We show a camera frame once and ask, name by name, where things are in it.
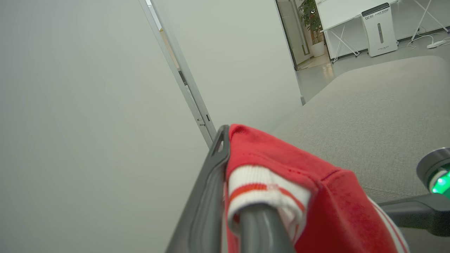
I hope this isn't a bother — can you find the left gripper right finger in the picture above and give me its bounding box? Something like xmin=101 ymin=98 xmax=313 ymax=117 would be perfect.
xmin=239 ymin=203 xmax=296 ymax=253

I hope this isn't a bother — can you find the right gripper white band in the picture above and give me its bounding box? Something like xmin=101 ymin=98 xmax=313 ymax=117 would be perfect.
xmin=379 ymin=148 xmax=450 ymax=236

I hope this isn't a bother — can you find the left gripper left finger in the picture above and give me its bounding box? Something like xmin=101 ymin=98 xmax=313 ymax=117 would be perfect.
xmin=165 ymin=125 xmax=231 ymax=253

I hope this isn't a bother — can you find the red garment with white stripes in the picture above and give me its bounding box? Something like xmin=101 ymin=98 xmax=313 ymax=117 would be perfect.
xmin=223 ymin=124 xmax=410 ymax=253

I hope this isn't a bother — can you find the white air purifier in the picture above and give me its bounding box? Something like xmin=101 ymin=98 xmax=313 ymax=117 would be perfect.
xmin=361 ymin=3 xmax=398 ymax=57

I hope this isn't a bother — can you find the white plant pot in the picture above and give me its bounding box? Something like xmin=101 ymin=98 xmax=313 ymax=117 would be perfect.
xmin=310 ymin=41 xmax=326 ymax=58

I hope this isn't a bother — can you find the white folding table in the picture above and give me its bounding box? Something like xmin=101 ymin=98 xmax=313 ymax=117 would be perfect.
xmin=315 ymin=0 xmax=450 ymax=64

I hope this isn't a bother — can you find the green potted plant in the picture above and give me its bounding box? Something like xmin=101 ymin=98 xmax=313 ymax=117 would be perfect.
xmin=298 ymin=0 xmax=322 ymax=44

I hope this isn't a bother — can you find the grey partition frame post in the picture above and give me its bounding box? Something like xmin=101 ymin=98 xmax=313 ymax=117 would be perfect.
xmin=139 ymin=0 xmax=217 ymax=148

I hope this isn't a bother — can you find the white power cable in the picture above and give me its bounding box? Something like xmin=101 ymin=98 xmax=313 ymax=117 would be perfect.
xmin=407 ymin=32 xmax=450 ymax=49

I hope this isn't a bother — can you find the dark door frame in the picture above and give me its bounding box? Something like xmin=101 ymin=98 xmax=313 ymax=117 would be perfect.
xmin=275 ymin=0 xmax=310 ymax=71

